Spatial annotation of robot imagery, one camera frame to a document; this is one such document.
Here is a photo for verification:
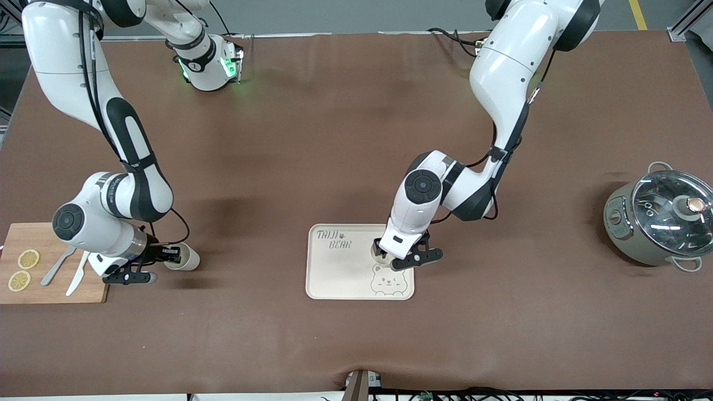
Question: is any grey plastic knife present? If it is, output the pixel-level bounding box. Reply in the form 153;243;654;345
41;246;77;287

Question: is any cream bear print tray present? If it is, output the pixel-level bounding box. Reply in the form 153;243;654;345
306;224;415;301

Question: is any glass pot lid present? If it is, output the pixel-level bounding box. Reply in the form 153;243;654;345
631;170;713;258

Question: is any aluminium frame profile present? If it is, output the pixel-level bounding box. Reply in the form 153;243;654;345
668;0;713;43

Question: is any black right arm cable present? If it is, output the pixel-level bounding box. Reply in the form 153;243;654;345
78;0;191;262

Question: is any bamboo cutting board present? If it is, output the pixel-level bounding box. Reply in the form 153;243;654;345
0;222;123;305

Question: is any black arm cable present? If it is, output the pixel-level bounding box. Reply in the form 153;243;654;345
78;0;191;262
429;49;558;224

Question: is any black base cable bundle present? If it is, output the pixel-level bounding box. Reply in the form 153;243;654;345
427;27;489;57

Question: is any white plastic knife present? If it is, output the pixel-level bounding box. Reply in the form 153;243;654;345
66;251;91;297

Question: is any green electric cooking pot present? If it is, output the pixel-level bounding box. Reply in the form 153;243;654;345
603;162;713;272

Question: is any brown table mat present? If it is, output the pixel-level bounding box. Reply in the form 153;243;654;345
0;31;713;397

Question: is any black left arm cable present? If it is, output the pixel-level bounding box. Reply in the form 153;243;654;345
429;49;558;224

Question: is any grey table edge clamp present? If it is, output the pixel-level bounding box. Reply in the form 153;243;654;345
344;369;383;401

